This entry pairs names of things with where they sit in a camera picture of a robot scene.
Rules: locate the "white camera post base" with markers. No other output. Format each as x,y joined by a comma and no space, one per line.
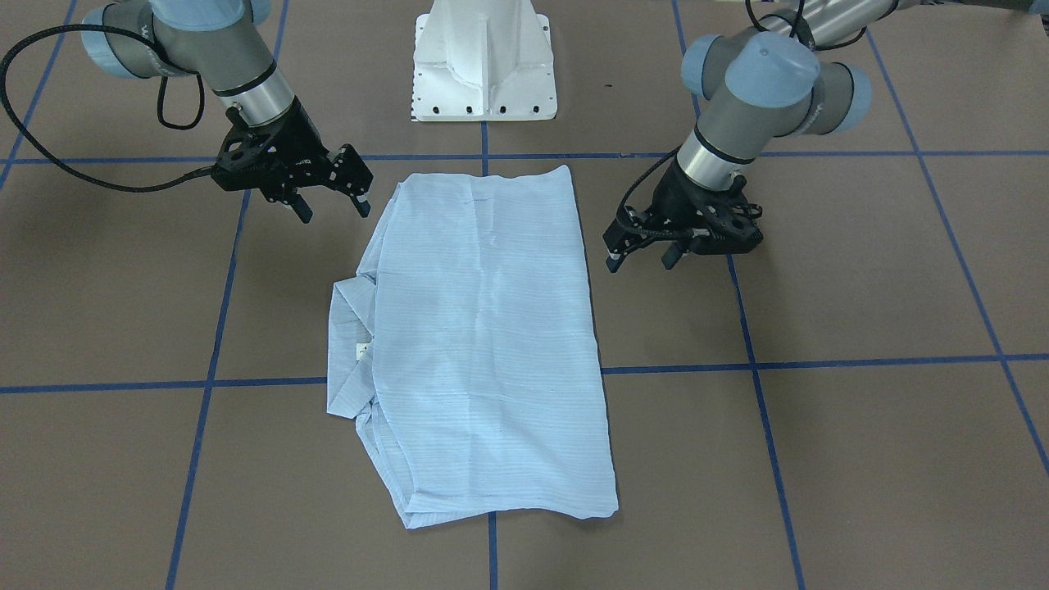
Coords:
483,61

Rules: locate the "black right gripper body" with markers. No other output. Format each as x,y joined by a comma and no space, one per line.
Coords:
302,137

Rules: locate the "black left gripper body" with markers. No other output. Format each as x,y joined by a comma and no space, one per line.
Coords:
678,194

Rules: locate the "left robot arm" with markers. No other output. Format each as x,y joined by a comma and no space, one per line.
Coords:
764,82

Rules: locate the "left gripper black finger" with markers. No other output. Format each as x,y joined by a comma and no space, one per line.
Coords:
630,231
675,252

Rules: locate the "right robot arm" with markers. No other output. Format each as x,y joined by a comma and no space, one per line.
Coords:
217,41

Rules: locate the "light blue button shirt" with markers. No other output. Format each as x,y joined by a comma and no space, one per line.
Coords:
463,349

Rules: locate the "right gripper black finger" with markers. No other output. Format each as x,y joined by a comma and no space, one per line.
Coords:
299,206
350,176

